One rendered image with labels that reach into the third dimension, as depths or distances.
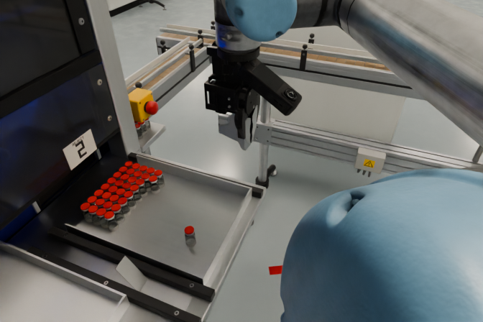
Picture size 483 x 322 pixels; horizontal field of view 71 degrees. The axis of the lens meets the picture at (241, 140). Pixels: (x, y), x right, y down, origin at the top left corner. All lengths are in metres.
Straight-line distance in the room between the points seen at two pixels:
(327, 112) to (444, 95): 1.98
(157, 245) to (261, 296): 0.99
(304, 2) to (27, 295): 0.71
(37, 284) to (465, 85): 0.77
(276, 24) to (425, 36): 0.16
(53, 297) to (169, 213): 0.28
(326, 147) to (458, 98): 1.41
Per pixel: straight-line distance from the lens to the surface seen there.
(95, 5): 0.84
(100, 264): 0.80
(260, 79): 0.56
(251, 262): 1.80
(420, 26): 0.34
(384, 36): 0.36
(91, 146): 0.88
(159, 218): 0.83
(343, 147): 1.67
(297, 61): 1.47
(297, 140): 1.69
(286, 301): 0.17
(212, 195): 0.86
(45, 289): 0.81
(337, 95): 2.20
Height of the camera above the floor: 1.50
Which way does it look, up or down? 37 degrees down
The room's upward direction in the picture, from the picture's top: straight up
